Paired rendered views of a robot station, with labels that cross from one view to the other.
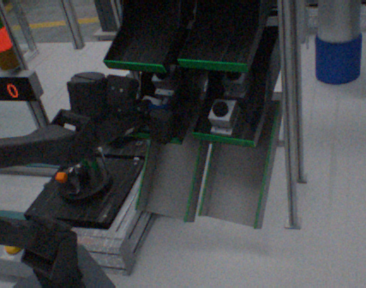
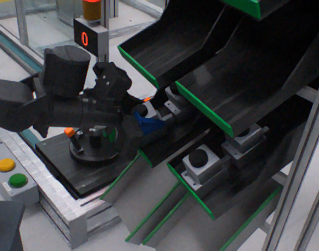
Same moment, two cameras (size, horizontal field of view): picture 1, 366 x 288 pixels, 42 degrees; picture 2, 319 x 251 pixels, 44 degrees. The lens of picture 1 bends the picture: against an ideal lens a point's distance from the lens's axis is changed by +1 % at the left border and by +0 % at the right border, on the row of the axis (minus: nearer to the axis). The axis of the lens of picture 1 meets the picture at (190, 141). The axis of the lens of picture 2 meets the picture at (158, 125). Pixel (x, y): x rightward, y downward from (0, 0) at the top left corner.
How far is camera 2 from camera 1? 0.37 m
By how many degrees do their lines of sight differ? 20
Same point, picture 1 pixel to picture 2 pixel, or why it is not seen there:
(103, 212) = (85, 181)
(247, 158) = (221, 220)
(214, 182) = (180, 221)
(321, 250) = not seen: outside the picture
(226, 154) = not seen: hidden behind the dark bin
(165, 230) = not seen: hidden behind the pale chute
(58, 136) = (2, 96)
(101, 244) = (60, 209)
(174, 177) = (150, 191)
